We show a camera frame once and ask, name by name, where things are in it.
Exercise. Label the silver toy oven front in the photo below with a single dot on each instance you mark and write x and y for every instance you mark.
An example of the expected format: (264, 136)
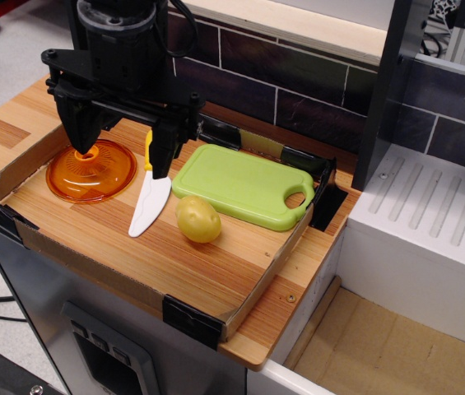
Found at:
(99, 343)

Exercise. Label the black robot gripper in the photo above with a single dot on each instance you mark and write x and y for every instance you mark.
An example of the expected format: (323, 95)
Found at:
(119, 68)

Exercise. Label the cardboard fence with black tape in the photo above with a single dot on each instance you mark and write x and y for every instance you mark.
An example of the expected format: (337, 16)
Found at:
(250, 278)

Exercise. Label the yellow handled white toy knife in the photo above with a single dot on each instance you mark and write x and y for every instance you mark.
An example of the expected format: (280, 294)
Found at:
(153, 196)

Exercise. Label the green plastic cutting board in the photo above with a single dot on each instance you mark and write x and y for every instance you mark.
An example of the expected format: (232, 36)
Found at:
(249, 188)

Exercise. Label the orange transparent pot lid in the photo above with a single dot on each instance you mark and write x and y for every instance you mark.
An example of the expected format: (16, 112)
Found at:
(98, 175)

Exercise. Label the white toy sink drainboard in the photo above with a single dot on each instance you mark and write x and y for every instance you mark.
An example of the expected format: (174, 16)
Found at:
(404, 243)

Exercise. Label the yellow toy potato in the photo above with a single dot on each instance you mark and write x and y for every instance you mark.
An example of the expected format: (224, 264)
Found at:
(197, 219)

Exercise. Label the dark grey vertical post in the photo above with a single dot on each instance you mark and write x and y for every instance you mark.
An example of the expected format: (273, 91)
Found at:
(402, 44)

